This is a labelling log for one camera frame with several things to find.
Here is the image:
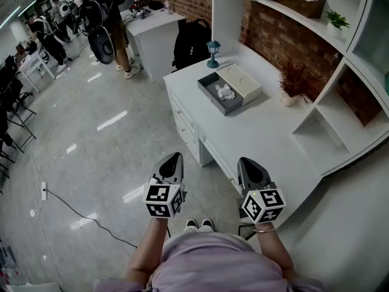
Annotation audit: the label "white table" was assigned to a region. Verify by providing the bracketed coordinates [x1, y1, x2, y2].
[16, 46, 57, 94]

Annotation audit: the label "grey box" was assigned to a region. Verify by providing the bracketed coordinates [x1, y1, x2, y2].
[196, 62, 263, 117]

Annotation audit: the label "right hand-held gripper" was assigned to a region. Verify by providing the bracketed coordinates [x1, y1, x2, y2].
[236, 156, 287, 224]

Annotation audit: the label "black floor cable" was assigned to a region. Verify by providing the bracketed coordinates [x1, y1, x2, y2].
[45, 189, 137, 249]

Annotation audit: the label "white item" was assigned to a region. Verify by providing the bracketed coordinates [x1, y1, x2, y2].
[215, 83, 236, 100]

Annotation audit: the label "person's lilac shirt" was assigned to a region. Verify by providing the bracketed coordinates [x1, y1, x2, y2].
[94, 231, 328, 292]

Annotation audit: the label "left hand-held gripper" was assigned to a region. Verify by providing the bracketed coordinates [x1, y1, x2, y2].
[142, 151, 187, 219]

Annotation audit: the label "white shelf unit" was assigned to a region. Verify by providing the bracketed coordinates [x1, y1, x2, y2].
[209, 0, 389, 176]

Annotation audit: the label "black backpack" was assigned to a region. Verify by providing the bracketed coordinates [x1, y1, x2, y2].
[171, 18, 213, 72]

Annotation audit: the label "person's light trousers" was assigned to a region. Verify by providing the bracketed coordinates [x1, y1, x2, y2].
[182, 224, 215, 234]

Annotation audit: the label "small white desk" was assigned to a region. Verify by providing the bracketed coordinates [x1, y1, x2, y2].
[120, 7, 187, 82]

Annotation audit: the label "person's right forearm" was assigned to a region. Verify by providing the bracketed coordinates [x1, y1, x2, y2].
[253, 222, 300, 281]

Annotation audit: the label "person's left forearm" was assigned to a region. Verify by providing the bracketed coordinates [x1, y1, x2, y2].
[125, 216, 168, 286]

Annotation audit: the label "black oval case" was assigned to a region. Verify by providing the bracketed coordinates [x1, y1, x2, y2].
[88, 26, 116, 65]

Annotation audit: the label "black folding chair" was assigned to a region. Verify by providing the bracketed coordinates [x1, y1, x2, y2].
[0, 132, 16, 188]
[0, 80, 37, 151]

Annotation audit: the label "teal lantern lamp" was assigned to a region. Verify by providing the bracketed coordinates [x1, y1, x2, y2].
[205, 40, 221, 69]

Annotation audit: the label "brown wooden crate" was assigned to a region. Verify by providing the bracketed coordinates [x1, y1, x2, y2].
[269, 0, 326, 19]

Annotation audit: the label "white desk with drawers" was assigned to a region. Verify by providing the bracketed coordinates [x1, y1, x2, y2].
[163, 41, 323, 231]

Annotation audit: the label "dried reddish plant in pot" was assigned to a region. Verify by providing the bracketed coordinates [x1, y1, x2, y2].
[277, 58, 320, 108]

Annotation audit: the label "green plant in white pot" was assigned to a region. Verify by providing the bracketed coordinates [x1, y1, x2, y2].
[325, 10, 350, 39]

